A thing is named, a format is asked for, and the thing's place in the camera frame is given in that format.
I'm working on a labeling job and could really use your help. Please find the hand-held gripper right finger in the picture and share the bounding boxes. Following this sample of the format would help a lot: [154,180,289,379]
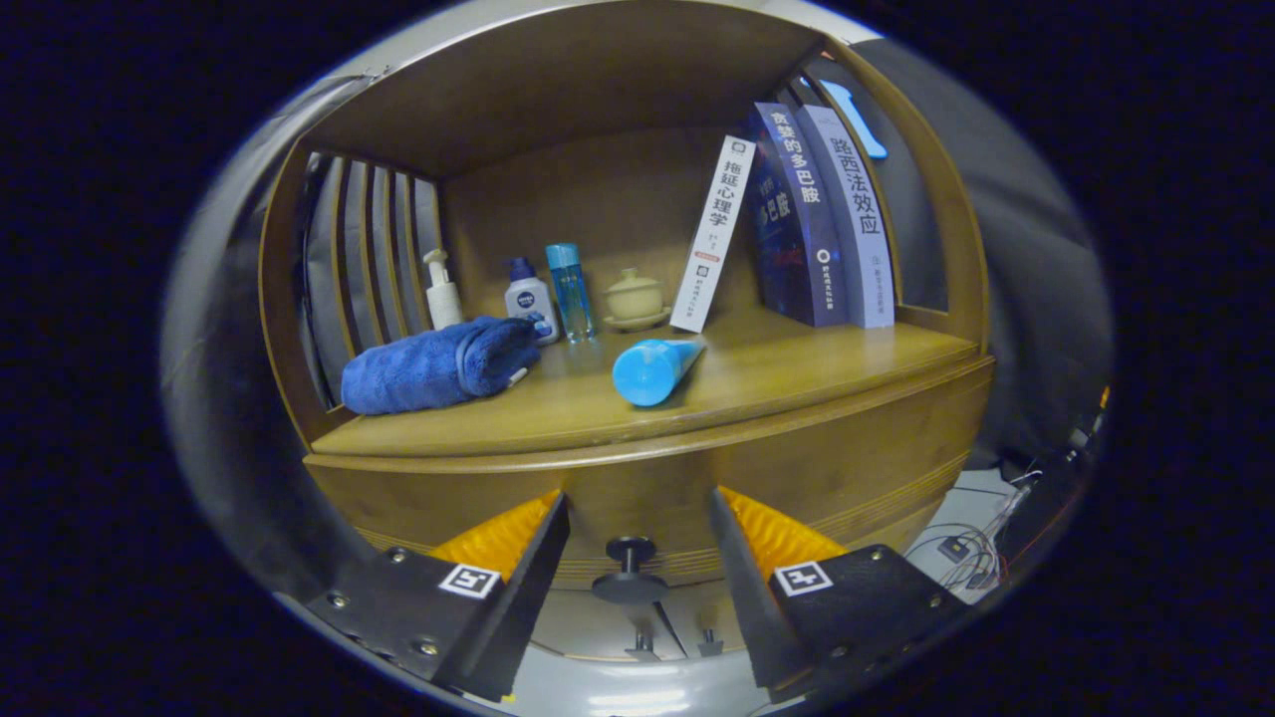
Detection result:
[709,485,972,704]

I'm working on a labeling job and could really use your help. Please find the blue and white tube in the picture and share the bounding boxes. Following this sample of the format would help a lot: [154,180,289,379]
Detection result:
[612,338,706,407]

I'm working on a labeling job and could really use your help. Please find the tangled floor cables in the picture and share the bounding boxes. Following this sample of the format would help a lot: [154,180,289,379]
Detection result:
[911,468,1042,589]

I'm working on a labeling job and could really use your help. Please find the beige lidded teacup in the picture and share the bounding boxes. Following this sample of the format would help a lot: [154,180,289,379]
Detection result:
[602,267,672,333]

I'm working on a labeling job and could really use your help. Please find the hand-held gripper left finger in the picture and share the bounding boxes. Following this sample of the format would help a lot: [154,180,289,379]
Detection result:
[304,490,572,703]

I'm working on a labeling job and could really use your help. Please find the wooden cabinet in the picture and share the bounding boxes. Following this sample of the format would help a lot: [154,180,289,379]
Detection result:
[257,0,997,663]

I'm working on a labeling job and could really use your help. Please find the black device with orange part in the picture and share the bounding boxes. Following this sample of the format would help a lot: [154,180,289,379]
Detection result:
[1066,388,1112,459]

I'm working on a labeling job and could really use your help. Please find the clear blue bottle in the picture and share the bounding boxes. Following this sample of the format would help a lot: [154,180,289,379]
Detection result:
[545,243,597,345]

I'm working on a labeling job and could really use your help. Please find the black drawer knob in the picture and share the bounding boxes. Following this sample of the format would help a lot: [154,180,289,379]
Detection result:
[592,536,670,605]

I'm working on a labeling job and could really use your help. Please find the white bottle blue cap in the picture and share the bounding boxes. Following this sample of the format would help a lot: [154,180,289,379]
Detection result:
[503,257,561,346]

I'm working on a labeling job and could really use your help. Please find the white pump bottle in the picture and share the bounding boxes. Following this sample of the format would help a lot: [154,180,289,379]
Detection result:
[422,249,465,331]

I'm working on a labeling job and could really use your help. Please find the dark blue book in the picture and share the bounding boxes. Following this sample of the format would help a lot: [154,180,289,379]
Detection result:
[745,102,848,328]

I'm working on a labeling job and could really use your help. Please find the wooden cabinet door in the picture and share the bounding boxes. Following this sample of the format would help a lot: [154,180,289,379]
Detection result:
[531,588,688,663]
[657,578,750,658]

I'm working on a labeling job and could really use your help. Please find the wooden drawer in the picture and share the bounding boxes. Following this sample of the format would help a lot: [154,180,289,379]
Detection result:
[304,357,997,591]

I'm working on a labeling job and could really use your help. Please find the pale grey-blue book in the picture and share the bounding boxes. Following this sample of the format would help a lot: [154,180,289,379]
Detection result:
[797,105,895,330]

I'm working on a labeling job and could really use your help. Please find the wooden countertop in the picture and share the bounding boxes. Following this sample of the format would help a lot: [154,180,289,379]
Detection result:
[311,304,982,459]

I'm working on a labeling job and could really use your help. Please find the white book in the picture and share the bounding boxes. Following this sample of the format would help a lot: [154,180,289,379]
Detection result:
[669,135,758,334]

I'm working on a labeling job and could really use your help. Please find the blue folded towel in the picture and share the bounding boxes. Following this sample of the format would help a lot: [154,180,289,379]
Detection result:
[341,316,544,416]

